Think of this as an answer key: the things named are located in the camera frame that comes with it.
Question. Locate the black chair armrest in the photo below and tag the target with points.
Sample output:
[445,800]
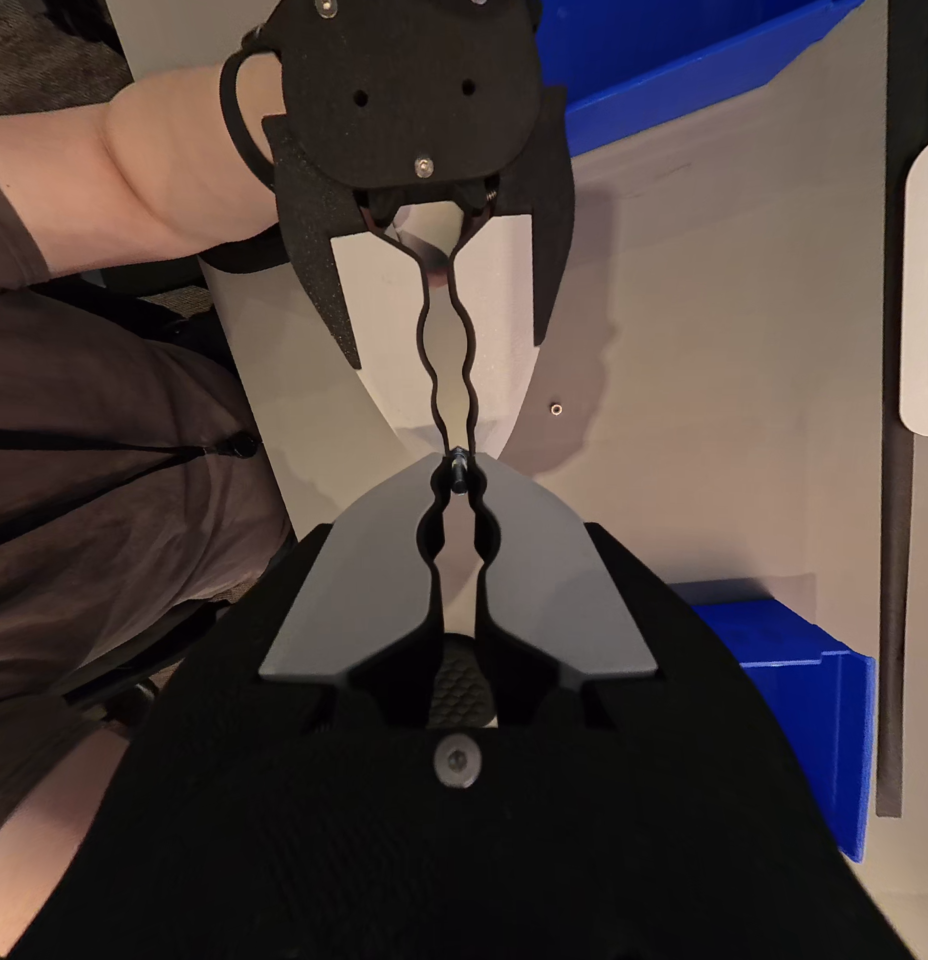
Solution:
[134,300]

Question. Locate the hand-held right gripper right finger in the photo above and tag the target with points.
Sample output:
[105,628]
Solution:
[569,585]

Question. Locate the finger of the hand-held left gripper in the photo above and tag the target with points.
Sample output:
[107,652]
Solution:
[505,315]
[381,322]

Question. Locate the white stand base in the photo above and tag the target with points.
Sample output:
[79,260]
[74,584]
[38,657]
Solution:
[925,300]

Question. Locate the black wrist rest pad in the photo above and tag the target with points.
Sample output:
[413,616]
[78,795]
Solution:
[464,682]

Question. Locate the person's left forearm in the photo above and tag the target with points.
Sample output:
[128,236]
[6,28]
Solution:
[156,172]

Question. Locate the blue plastic bin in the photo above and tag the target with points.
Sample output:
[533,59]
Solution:
[659,75]
[794,712]

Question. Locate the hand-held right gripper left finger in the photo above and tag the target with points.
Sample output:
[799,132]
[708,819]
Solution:
[344,585]

